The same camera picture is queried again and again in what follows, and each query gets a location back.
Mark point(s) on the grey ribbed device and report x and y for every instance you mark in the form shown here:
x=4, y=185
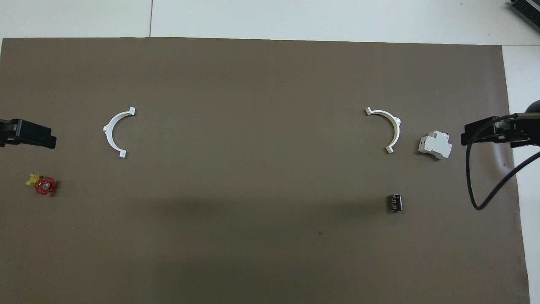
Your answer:
x=527, y=8

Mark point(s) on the white circuit breaker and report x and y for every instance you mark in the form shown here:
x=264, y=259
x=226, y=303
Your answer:
x=434, y=145

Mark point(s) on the white half pipe clamp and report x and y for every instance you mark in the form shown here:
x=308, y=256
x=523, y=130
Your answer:
x=394, y=124
x=110, y=126

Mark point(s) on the black cylindrical capacitor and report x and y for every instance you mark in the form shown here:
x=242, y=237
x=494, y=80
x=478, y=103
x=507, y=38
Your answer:
x=395, y=203

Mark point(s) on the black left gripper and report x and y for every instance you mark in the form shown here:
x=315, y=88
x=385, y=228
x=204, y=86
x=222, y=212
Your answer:
x=33, y=133

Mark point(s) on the brown table mat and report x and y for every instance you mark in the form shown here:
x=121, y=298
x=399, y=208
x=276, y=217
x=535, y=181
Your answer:
x=261, y=211

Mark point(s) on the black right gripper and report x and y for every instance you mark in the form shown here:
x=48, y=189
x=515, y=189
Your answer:
x=517, y=135

